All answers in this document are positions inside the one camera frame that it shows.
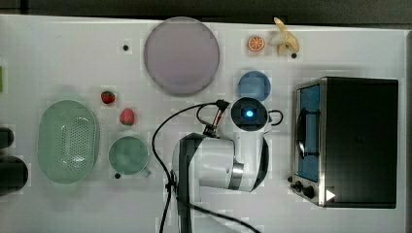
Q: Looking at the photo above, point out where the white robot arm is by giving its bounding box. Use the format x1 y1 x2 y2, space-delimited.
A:
172 97 269 233

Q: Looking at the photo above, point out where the blue round bowl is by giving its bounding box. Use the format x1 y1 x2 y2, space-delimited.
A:
238 71 271 101

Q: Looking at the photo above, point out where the pink red strawberry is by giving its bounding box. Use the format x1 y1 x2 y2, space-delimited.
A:
120 108 135 126

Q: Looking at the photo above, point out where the green mug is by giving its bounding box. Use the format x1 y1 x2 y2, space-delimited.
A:
109 136 152 177

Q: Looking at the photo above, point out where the orange slice toy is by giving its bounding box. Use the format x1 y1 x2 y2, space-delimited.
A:
248 36 265 51

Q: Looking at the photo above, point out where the dark red strawberry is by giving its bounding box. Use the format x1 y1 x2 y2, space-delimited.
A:
100 91 116 105

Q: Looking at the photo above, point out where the peeled banana toy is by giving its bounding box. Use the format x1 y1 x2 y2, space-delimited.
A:
268 17 300 55

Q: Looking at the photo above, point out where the silver black toaster oven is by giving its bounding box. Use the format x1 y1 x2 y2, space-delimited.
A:
288 77 398 209

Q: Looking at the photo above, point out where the green perforated colander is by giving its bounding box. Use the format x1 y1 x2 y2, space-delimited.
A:
37 100 99 184

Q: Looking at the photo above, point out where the small black cup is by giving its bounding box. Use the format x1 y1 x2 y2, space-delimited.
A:
0 127 15 149

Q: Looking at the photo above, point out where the large black pot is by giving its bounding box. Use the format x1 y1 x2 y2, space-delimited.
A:
0 156 28 196

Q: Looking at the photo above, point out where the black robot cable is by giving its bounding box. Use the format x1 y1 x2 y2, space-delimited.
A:
151 99 285 233

